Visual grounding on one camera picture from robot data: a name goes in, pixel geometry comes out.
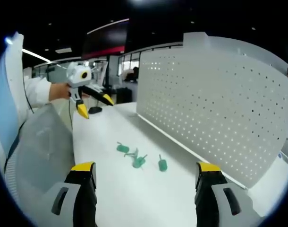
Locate green hook assembly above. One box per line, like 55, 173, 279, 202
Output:
124, 148, 148, 169
116, 141, 130, 153
157, 154, 169, 172

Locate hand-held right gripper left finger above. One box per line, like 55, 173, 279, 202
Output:
41, 161, 98, 227

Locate white partition panel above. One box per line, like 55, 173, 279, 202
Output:
0, 32, 25, 166

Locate grey office chair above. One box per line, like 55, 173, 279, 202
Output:
3, 104, 76, 213

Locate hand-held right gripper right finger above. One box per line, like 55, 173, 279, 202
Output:
194, 161, 264, 227

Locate person's left hand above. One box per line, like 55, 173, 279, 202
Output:
49, 82, 71, 103

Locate black cable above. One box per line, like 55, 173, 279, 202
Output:
68, 98, 74, 130

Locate black cabinet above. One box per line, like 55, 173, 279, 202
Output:
115, 87, 133, 104

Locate white perforated mounting plate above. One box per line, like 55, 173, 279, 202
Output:
136, 32, 288, 190

